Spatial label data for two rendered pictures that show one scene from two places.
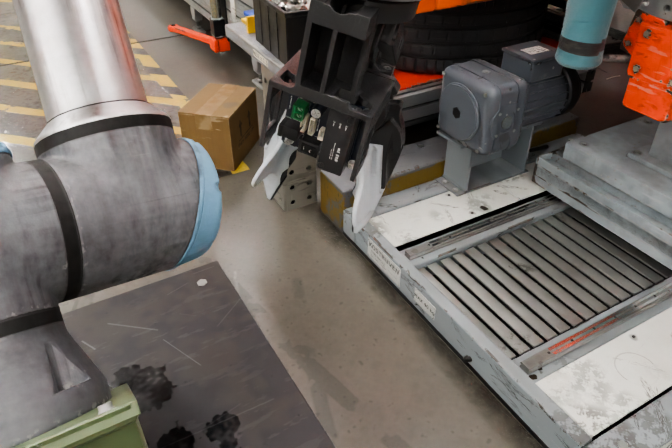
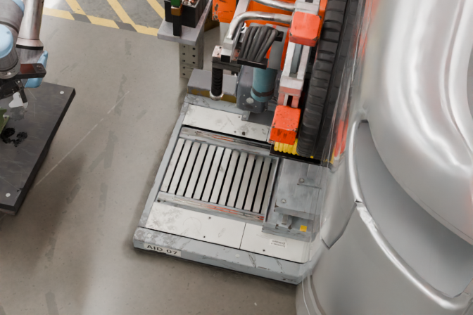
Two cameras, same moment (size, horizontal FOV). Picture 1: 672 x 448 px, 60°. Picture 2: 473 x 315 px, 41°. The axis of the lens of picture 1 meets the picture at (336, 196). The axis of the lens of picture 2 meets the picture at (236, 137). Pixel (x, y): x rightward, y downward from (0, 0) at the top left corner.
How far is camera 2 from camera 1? 1.97 m
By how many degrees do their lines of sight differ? 32
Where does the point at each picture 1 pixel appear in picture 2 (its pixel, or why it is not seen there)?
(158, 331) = (35, 100)
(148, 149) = (21, 55)
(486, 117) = (238, 93)
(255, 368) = (44, 127)
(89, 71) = not seen: hidden behind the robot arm
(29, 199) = not seen: outside the picture
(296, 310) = (130, 122)
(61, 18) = not seen: hidden behind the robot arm
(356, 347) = (131, 150)
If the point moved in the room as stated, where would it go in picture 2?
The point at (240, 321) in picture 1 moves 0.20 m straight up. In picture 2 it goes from (56, 112) to (48, 78)
